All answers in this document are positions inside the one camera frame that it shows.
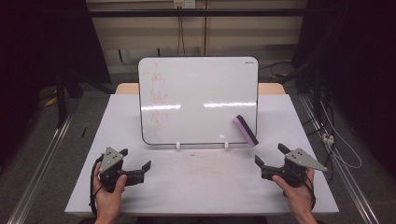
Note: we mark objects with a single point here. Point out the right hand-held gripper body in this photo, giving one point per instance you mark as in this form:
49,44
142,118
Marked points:
299,158

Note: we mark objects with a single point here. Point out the white whiteboard support clip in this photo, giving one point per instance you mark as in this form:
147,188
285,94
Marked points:
226,145
178,145

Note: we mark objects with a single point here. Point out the white wall socket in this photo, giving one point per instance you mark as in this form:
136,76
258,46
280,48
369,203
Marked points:
184,3

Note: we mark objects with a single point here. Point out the black curtain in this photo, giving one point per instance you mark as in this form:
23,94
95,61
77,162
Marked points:
358,62
40,46

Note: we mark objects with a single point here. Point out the purple and black whiteboard eraser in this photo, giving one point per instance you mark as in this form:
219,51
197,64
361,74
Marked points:
246,130

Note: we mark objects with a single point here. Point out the person's left hand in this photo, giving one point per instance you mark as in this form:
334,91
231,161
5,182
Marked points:
107,202

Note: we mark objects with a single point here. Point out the person's right hand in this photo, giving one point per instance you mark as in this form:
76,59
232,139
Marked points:
300,199

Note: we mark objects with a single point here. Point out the yellow floor object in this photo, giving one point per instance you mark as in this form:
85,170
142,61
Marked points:
51,101

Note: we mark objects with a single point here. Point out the small black floor object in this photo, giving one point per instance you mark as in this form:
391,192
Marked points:
83,132

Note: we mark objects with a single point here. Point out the black metal stand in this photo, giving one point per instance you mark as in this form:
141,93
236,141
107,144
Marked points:
60,99
317,84

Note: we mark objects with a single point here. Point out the black horizontal bar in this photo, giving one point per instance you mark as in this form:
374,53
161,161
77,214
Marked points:
193,12

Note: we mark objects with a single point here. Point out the aluminium floor rail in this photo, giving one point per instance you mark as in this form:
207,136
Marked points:
40,174
348,183

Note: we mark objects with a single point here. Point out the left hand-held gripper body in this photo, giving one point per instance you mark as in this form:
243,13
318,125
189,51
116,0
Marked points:
110,160

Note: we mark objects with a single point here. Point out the white whiteboard with black frame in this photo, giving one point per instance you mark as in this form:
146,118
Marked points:
199,84

